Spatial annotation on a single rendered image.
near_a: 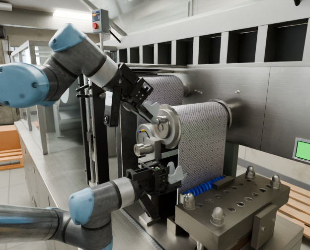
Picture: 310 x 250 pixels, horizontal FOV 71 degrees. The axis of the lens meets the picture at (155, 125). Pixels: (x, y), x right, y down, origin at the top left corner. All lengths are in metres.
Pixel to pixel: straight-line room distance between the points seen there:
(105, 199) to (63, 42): 0.36
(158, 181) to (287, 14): 0.64
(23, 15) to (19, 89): 6.95
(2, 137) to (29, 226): 3.78
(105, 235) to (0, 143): 3.85
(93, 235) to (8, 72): 0.40
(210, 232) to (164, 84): 0.58
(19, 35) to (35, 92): 7.87
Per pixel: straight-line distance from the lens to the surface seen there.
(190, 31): 1.10
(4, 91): 0.43
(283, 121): 0.84
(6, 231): 0.55
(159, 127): 0.71
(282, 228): 0.94
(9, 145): 4.35
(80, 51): 0.54
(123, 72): 0.60
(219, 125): 0.81
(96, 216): 0.57
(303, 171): 3.23
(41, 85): 0.43
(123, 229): 0.83
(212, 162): 0.84
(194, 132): 0.72
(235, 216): 0.70
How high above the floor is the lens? 1.43
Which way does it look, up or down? 14 degrees down
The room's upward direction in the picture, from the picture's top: straight up
